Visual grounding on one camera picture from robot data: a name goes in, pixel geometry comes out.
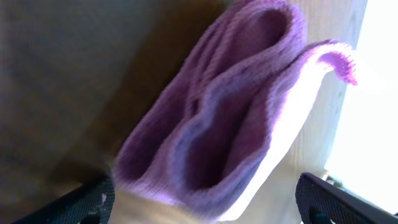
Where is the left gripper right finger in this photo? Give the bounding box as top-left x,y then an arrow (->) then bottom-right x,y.
295,172 -> 397,224

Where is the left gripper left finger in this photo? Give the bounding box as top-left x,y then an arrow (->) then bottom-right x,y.
14,176 -> 115,224

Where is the purple cloth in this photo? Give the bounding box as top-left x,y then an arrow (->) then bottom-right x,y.
113,1 -> 356,222

